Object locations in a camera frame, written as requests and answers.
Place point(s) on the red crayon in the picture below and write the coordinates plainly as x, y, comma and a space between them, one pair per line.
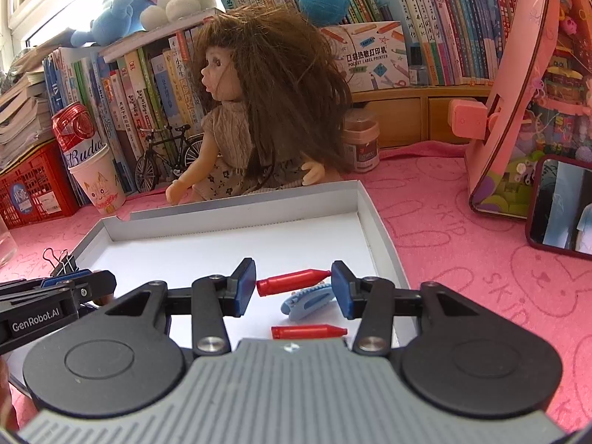
307, 332
291, 282

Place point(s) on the small brown jar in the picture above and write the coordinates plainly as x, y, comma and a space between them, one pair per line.
360, 138

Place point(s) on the stack of books on basket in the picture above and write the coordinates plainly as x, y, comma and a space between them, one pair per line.
25, 108

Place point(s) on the black smartphone playing video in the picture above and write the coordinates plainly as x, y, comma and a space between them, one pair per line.
559, 218

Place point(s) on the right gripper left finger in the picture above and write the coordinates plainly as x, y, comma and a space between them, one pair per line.
215, 297

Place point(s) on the miniature black bicycle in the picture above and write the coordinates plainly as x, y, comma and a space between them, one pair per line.
171, 148

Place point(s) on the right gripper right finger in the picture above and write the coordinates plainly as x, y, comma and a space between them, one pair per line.
370, 301

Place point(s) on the pink rabbit table cloth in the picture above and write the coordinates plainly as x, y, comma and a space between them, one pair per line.
420, 193

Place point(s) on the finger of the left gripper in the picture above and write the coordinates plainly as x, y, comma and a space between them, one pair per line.
96, 287
53, 281

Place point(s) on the label printer box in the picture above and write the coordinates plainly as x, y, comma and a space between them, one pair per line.
370, 56

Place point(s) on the small blue bear plush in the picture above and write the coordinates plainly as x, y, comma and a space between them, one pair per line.
118, 19

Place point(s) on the blue bear hair clip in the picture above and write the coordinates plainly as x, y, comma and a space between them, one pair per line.
303, 303

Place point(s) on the big blue plush toy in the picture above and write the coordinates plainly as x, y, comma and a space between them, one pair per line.
322, 13

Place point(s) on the brown haired doll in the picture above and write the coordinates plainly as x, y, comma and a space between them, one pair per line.
274, 103

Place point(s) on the white cardboard box tray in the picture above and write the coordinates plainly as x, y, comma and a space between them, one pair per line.
283, 231

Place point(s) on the red beer can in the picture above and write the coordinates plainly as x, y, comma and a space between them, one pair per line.
76, 134

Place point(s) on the small binder clip on tray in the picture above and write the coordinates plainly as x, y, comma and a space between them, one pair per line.
62, 263

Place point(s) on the white cat paper cup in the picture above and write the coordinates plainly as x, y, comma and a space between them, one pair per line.
98, 178

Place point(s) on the red plastic basket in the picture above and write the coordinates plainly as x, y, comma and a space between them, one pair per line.
36, 188

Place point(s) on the pink triangular toy case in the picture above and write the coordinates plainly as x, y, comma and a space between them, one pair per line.
540, 104

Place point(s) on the row of standing books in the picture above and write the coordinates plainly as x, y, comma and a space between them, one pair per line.
142, 98

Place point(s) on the person hand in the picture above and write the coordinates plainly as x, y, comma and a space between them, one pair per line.
8, 416

